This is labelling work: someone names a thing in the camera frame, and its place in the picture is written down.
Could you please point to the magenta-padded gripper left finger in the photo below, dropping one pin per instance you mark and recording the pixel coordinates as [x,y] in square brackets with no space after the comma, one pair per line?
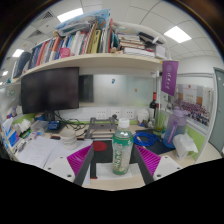
[78,161]

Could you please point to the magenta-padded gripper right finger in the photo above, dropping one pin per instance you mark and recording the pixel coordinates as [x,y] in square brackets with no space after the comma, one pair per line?
[150,161]

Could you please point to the green-labelled clear drink bottle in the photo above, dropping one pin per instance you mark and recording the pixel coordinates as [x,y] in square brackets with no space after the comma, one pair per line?
[122,153]

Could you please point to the purple translucent water jug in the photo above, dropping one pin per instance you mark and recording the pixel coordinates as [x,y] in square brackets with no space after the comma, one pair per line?
[174,128]

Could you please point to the dark blue mouse pad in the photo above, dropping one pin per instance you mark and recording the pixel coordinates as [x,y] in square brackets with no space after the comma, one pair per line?
[160,146]

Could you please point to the black desk mat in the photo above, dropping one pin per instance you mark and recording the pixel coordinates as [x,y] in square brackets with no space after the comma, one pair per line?
[103,156]

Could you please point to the small white napkin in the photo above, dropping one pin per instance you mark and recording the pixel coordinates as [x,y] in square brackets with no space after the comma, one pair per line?
[103,170]

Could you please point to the black red-edged notebook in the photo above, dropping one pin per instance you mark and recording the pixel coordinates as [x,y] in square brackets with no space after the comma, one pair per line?
[55,137]

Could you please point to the crumpled white tissue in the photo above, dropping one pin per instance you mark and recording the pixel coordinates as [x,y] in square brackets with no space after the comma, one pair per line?
[184,145]

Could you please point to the green glass container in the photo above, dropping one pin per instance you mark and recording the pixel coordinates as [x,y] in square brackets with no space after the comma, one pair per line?
[159,121]

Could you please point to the grey metal laptop stand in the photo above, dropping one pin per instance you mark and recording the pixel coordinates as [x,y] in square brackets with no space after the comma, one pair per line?
[100,126]

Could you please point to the printed white paper sheet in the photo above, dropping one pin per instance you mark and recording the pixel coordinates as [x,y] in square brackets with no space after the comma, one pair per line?
[36,151]

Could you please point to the blue electronics board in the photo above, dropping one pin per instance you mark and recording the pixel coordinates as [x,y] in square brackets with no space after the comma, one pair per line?
[54,125]

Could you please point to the white mug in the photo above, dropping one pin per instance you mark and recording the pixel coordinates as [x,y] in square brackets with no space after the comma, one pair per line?
[143,116]

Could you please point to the clear plastic box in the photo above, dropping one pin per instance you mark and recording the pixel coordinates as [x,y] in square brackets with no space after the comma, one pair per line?
[40,126]

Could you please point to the dark wine bottle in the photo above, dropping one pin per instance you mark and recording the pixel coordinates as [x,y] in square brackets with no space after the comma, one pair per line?
[153,105]

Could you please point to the blue and white carton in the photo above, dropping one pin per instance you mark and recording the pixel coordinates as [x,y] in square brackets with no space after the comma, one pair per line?
[11,136]

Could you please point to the group photo poster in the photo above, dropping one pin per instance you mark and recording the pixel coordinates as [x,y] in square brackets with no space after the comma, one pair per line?
[195,105]

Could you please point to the black computer monitor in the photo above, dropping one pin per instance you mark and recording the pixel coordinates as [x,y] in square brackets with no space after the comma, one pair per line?
[50,90]

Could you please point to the purple hanging pennant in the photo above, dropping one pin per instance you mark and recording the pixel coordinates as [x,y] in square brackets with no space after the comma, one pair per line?
[169,78]

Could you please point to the ceiling light panels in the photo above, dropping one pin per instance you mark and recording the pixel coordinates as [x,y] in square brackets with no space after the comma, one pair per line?
[70,15]

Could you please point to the white wall socket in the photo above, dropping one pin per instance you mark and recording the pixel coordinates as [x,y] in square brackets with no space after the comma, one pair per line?
[129,113]
[116,114]
[101,114]

